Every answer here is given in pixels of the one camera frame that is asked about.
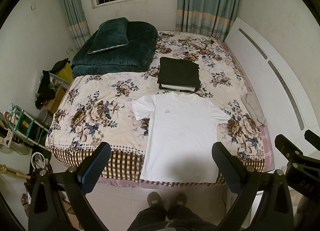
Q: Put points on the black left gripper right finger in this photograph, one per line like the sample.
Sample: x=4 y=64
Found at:
x=274 y=211

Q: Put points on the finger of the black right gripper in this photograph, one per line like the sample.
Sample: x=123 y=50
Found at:
x=300 y=168
x=312 y=138

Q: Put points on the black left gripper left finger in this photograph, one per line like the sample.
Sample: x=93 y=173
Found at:
x=47 y=211

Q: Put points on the white t-shirt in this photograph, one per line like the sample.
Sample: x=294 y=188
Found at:
x=182 y=130

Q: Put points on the black folded clothes stack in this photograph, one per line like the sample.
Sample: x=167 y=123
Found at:
x=178 y=74

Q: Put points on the white bed headboard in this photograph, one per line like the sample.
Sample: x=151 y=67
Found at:
x=283 y=101

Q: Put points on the grey bucket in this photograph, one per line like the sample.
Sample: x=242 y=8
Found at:
x=45 y=117

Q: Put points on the floral bed blanket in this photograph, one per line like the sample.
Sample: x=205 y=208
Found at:
x=98 y=108

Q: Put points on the teal shelf rack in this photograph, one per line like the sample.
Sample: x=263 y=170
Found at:
x=26 y=127

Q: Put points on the cardboard box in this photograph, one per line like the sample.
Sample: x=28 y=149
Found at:
x=53 y=104

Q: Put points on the right grey slipper foot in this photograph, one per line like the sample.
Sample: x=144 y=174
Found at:
x=179 y=200

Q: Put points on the dark green folded quilt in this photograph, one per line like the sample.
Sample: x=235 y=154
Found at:
x=137 y=56

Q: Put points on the dark green pillow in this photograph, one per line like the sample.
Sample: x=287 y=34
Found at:
x=111 y=34

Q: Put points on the green striped left curtain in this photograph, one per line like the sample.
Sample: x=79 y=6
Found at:
x=77 y=24

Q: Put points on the green striped curtain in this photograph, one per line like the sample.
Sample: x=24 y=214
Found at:
x=206 y=17
x=77 y=24

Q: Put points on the green striped right curtain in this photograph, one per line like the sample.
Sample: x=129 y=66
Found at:
x=206 y=17

